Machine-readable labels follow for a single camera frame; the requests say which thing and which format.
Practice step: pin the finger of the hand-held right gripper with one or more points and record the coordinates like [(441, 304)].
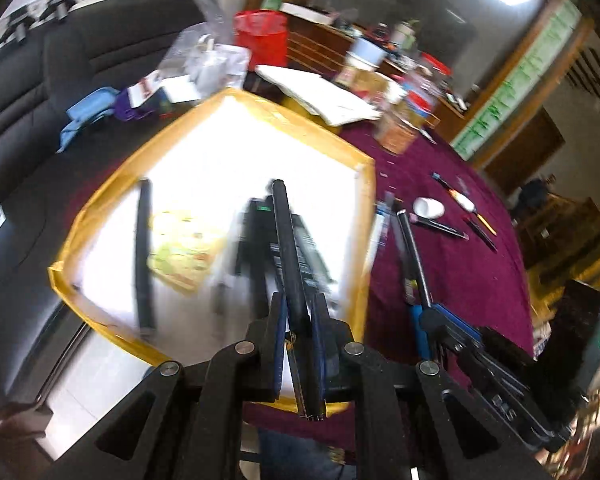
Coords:
[(421, 335), (462, 332)]

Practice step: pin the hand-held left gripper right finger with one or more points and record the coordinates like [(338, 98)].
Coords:
[(320, 340)]

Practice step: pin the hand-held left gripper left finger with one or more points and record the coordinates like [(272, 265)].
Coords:
[(279, 325)]

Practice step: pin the black marker purple end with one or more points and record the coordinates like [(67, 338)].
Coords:
[(292, 260)]

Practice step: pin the thin black pen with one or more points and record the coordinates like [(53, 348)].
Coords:
[(414, 260)]

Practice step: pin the yellow taped cardboard box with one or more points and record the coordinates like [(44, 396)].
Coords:
[(260, 160)]

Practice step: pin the maroon velvet tablecloth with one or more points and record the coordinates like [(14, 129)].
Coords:
[(460, 280)]

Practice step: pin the black marker white print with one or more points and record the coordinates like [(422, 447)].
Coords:
[(310, 250)]

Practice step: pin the black red pen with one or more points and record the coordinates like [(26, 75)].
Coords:
[(482, 234)]

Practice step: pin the yellow black pencil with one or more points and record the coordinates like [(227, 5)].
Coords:
[(485, 224)]

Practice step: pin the dark wooden chair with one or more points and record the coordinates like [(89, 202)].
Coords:
[(555, 225)]

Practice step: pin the person's jeans leg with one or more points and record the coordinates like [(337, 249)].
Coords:
[(300, 455)]

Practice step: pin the yellow printed card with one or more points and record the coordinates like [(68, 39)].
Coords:
[(185, 250)]

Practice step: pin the white orange tube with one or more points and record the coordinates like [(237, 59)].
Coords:
[(464, 200)]

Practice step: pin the plain black marker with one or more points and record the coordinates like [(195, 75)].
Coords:
[(145, 260)]

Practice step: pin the short black pen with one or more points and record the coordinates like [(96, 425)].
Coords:
[(442, 181)]

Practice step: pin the clear jar brown label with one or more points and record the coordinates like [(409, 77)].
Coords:
[(396, 130)]

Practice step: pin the stack of white papers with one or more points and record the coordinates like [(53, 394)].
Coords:
[(325, 95)]

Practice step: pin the small jar red lid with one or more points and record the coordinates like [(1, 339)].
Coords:
[(420, 97)]

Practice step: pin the tan paper packets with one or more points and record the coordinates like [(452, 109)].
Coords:
[(362, 80)]

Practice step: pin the purple packet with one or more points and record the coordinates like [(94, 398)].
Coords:
[(132, 107)]

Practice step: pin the clear jar red lid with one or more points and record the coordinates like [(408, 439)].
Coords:
[(437, 67)]

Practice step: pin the clear plastic bag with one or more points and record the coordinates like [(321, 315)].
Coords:
[(205, 60)]

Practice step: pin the blue cloth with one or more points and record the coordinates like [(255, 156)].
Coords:
[(87, 115)]

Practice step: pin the wooden glass cabinet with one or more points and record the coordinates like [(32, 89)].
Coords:
[(320, 42)]

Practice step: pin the red bucket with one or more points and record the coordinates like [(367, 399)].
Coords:
[(260, 37)]

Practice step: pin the white mug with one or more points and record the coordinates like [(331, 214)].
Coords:
[(403, 35)]

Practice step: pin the black leather sofa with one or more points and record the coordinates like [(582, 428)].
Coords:
[(30, 110)]

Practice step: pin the black wall bracket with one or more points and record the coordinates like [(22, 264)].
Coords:
[(57, 5), (17, 27)]

